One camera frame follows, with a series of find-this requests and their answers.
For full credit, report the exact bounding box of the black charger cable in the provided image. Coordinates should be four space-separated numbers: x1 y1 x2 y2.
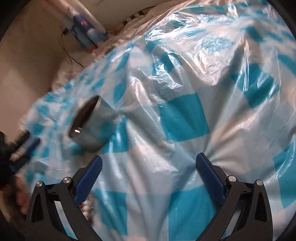
58 27 84 68

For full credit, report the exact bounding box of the round silver metal tin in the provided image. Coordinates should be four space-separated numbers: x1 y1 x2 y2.
68 95 118 152

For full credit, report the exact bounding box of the blue cartoon curtain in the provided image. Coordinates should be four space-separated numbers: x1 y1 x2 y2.
62 6 109 50

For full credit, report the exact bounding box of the striped pillow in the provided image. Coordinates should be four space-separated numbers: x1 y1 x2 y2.
112 6 154 35

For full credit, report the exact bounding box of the blue white checkered plastic sheet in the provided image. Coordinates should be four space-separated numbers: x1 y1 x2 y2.
25 1 295 240

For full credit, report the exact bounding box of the white bead bracelet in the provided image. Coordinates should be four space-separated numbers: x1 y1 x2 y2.
81 196 95 225

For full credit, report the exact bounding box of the white grid bed sheet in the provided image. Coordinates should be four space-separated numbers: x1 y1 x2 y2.
46 1 182 90

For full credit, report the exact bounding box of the left hand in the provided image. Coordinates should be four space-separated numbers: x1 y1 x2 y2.
1 177 31 216

